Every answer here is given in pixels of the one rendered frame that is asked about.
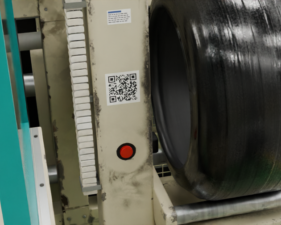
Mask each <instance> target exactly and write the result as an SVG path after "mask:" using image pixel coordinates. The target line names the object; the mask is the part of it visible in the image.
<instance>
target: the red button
mask: <svg viewBox="0 0 281 225"><path fill-rule="evenodd" d="M132 154H133V150H132V148H131V147H130V146H123V147H122V148H121V149H120V155H121V156H122V157H123V158H129V157H131V155H132Z"/></svg>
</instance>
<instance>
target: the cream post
mask: <svg viewBox="0 0 281 225"><path fill-rule="evenodd" d="M85 1H86V3H87V7H83V8H82V9H81V10H82V12H83V17H82V19H83V26H84V32H83V33H84V36H85V39H84V41H85V49H86V53H85V55H86V57H87V60H86V62H87V72H88V75H87V76H88V84H89V88H88V90H89V94H92V95H93V102H90V107H91V108H90V110H91V123H92V133H93V134H92V136H93V144H94V146H93V147H94V155H95V158H94V160H95V170H97V174H98V177H99V180H100V185H101V190H97V203H98V214H99V225H155V221H154V212H153V187H154V182H153V140H152V115H151V81H150V54H149V10H148V0H85ZM129 8H130V9H131V23H123V24H114V25H107V11H110V10H119V9H129ZM137 70H139V81H140V102H134V103H126V104H116V105H109V106H107V95H106V82H105V74H110V73H119V72H127V71H137ZM123 146H130V147H131V148H132V150H133V154H132V155H131V157H129V158H123V157H122V156H121V155H120V149H121V148H122V147H123Z"/></svg>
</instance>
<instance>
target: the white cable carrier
mask: <svg viewBox="0 0 281 225"><path fill-rule="evenodd" d="M80 1H85V0H64V2H65V3H70V2H80ZM81 9H82V8H69V9H64V12H65V20H66V29H67V30H66V34H67V42H68V45H67V46H68V50H69V51H68V55H69V62H70V75H71V83H72V85H71V88H72V96H73V103H74V105H73V107H74V116H75V117H74V120H75V127H76V138H77V145H78V157H79V168H80V179H81V184H82V187H89V186H95V185H100V180H99V177H96V171H95V160H94V158H95V155H94V147H93V146H94V144H93V136H92V134H93V133H92V123H91V110H90V108H91V107H90V102H93V95H92V94H89V90H88V88H89V84H88V76H87V75H88V72H87V62H86V60H87V57H86V55H85V53H86V49H85V41H84V39H85V36H84V33H83V32H84V26H83V19H82V17H83V12H82V10H81ZM91 194H97V190H94V191H88V192H83V195H84V196H85V195H91Z"/></svg>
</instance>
